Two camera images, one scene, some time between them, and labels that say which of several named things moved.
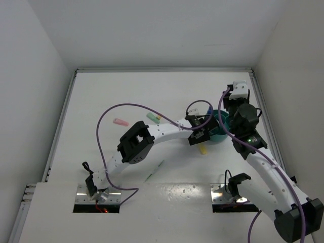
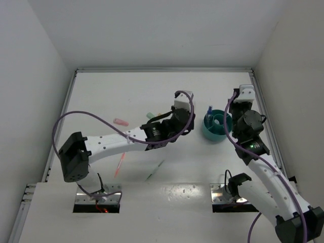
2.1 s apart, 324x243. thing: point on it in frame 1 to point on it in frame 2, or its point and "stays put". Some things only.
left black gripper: (203, 137) to (191, 125)
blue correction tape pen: (210, 111) stays put
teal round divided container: (221, 135) stays put
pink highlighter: (116, 120) stays put
